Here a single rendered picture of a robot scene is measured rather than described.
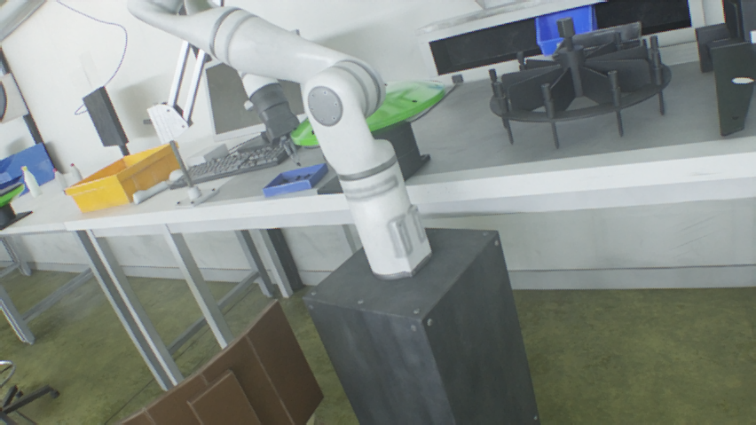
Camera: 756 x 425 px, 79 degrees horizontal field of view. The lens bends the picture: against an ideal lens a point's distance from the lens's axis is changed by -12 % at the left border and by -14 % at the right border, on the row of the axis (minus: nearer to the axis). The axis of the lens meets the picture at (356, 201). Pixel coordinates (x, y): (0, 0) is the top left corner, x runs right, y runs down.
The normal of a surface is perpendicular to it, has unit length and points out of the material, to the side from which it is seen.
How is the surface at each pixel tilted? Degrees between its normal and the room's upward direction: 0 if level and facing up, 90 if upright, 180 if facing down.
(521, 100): 94
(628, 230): 90
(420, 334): 90
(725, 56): 18
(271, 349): 90
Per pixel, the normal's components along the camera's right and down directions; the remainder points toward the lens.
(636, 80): -0.71, 0.49
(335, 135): -0.46, 0.49
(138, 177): 0.88, -0.06
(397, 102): -0.13, -0.74
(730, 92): -0.44, -0.70
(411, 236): 0.73, 0.00
